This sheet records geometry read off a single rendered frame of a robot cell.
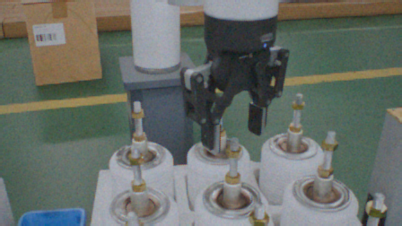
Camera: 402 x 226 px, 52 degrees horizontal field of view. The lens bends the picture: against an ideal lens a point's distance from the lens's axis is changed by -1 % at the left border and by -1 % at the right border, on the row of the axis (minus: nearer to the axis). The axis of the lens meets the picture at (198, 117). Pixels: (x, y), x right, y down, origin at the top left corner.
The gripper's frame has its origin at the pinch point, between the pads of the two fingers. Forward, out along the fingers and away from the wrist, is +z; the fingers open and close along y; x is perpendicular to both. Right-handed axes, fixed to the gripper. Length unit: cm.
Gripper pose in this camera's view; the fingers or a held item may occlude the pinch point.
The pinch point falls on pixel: (234, 132)
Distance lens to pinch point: 48.7
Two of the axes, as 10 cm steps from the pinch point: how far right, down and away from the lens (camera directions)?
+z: 0.0, 8.9, 4.6
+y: 8.0, -2.8, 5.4
